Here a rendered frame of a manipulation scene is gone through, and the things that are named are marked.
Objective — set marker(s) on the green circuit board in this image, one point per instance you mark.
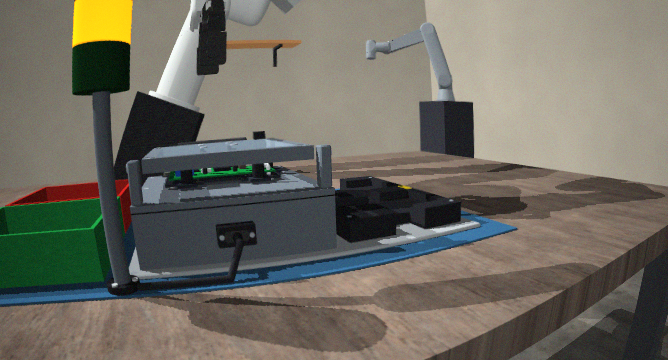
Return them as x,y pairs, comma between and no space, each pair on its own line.
218,171

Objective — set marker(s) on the green bin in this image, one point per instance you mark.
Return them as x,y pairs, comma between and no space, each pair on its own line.
77,255

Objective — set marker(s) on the red bin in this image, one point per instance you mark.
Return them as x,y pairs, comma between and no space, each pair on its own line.
77,191

